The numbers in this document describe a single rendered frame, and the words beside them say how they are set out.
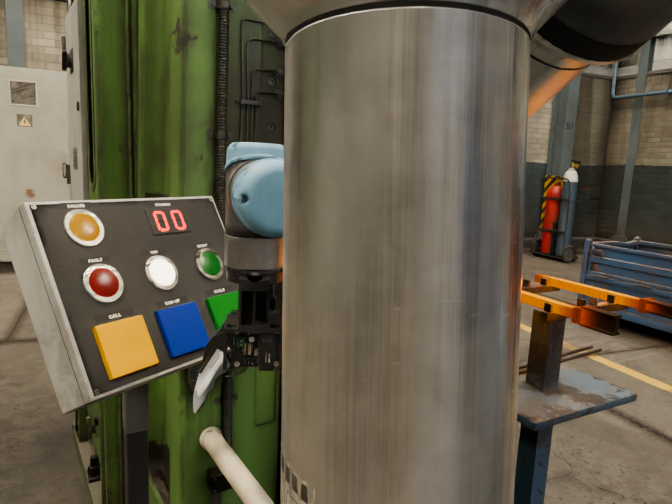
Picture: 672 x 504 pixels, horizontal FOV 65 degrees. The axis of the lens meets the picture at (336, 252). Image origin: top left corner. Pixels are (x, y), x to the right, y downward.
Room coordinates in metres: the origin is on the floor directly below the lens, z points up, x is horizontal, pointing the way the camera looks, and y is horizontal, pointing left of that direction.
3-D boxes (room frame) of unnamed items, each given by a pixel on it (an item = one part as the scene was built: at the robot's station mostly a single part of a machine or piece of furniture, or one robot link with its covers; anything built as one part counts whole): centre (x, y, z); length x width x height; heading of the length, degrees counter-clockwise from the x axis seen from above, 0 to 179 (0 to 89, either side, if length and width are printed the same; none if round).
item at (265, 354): (0.64, 0.10, 1.07); 0.09 x 0.08 x 0.12; 8
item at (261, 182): (0.55, 0.06, 1.23); 0.11 x 0.11 x 0.08; 16
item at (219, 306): (0.86, 0.18, 1.01); 0.07 x 0.05 x 0.07; 148
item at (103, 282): (0.72, 0.32, 1.09); 0.05 x 0.03 x 0.04; 123
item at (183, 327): (0.78, 0.23, 1.01); 0.07 x 0.05 x 0.07; 148
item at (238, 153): (0.64, 0.10, 1.23); 0.09 x 0.08 x 0.11; 16
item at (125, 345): (0.69, 0.29, 1.01); 0.07 x 0.05 x 0.07; 148
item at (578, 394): (1.37, -0.58, 0.69); 0.40 x 0.30 x 0.02; 120
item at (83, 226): (0.74, 0.36, 1.16); 0.05 x 0.03 x 0.04; 123
